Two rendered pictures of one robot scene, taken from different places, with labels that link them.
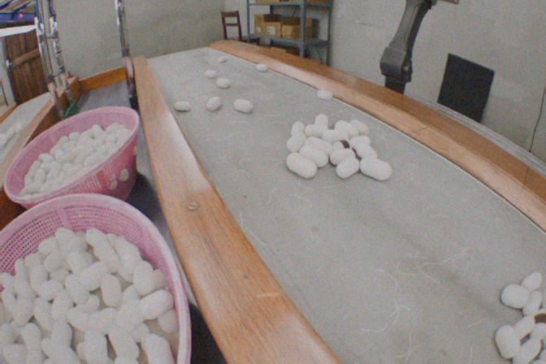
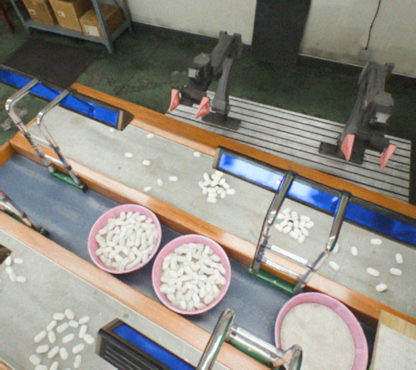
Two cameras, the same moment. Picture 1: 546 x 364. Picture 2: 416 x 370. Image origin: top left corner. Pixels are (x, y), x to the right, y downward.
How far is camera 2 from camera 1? 1.01 m
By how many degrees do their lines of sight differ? 28
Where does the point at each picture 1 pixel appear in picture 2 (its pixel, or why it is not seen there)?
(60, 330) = (195, 273)
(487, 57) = not seen: outside the picture
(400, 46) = (221, 98)
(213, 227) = (208, 227)
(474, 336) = not seen: hidden behind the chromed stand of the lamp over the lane
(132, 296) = (200, 252)
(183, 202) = (197, 226)
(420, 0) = (231, 61)
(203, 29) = not seen: outside the picture
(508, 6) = not seen: outside the picture
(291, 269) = (225, 227)
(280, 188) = (210, 208)
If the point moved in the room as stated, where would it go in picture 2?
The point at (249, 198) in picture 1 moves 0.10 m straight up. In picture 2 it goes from (205, 215) to (204, 202)
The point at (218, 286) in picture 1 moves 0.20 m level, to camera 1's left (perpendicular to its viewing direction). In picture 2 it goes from (218, 237) to (169, 266)
